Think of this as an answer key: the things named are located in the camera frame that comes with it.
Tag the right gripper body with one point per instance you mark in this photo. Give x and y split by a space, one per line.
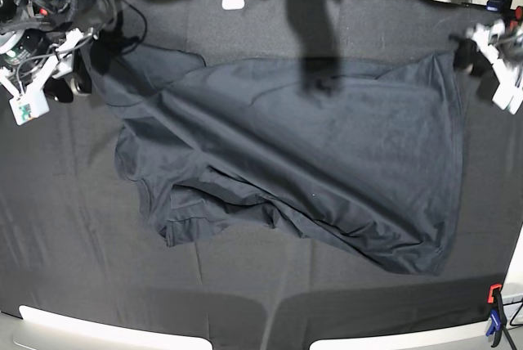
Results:
20 51

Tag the red blue clamp near right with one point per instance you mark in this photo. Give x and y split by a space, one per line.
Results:
498 320

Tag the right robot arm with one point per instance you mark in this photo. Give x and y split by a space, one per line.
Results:
20 14

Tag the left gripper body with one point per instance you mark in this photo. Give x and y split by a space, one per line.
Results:
506 38

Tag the dark grey t-shirt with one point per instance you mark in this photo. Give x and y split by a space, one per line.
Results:
360 155

